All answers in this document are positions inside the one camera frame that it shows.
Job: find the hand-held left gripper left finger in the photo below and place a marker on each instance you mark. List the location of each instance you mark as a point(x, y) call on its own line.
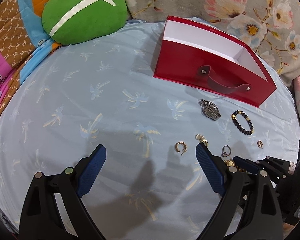
point(92, 172)

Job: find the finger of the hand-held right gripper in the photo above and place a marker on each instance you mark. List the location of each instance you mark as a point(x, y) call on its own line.
point(272, 163)
point(245, 165)

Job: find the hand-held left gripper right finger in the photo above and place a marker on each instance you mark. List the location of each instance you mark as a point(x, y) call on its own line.
point(210, 170)

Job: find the pearl earring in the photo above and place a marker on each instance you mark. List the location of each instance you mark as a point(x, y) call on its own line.
point(198, 137)

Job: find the gold hoop earring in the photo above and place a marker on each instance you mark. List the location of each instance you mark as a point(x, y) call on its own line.
point(177, 147)

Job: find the silver wristwatch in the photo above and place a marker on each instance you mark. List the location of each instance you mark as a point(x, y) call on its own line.
point(210, 111)

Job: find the light blue palm-print sheet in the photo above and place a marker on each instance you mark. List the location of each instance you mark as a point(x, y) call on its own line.
point(90, 105)

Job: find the colourful printed blanket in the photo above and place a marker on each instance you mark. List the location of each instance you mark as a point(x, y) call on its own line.
point(15, 42)

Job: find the green round pillow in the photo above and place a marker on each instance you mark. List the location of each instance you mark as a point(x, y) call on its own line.
point(85, 17)

